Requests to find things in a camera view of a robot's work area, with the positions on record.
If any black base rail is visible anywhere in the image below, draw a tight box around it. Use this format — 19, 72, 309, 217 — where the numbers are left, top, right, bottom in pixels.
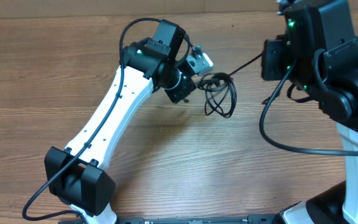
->
57, 214, 285, 224

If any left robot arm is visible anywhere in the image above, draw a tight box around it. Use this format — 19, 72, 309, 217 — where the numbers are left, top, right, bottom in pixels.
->
44, 19, 213, 223

